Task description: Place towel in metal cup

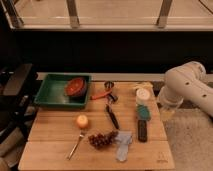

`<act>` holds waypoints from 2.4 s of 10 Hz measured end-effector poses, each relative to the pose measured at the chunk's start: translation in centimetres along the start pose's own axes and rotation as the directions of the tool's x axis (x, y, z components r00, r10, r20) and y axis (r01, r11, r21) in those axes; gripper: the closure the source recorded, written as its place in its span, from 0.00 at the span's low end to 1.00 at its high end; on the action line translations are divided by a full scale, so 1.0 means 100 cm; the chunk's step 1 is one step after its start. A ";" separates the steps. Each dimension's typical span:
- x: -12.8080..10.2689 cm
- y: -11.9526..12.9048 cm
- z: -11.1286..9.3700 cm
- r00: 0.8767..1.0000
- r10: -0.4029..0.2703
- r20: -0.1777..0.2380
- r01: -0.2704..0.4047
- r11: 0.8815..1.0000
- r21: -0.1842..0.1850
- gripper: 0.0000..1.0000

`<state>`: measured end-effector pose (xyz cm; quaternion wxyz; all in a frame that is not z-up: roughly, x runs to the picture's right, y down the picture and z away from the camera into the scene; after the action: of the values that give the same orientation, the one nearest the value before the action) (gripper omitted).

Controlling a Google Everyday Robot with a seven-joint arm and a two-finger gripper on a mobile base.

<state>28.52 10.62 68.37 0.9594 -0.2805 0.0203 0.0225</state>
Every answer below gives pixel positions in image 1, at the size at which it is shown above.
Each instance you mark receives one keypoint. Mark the light blue towel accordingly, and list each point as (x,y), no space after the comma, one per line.
(123,140)

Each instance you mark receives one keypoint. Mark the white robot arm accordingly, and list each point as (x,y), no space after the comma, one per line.
(186,82)

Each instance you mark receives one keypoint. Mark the dark metal cup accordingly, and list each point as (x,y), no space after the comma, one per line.
(108,85)

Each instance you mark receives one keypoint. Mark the white cup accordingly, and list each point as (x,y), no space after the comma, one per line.
(142,96)

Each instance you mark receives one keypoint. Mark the red bowl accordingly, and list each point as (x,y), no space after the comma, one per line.
(76,87)

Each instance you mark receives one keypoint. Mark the orange fruit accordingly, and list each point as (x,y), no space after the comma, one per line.
(82,121)

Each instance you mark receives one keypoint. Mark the teal brush head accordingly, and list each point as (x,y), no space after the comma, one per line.
(143,112)

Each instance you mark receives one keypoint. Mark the black remote control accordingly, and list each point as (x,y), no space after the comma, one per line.
(142,131)

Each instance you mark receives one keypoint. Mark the green plastic tray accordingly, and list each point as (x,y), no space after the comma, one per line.
(51,93)

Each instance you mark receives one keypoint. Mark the metal fork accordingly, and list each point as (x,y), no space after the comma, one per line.
(81,136)

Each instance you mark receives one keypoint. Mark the bunch of dark grapes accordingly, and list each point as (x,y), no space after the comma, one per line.
(102,140)

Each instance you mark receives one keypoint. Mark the black handled utensil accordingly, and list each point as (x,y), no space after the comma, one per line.
(110,101)

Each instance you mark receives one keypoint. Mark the orange handled tool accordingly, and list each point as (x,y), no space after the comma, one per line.
(100,95)

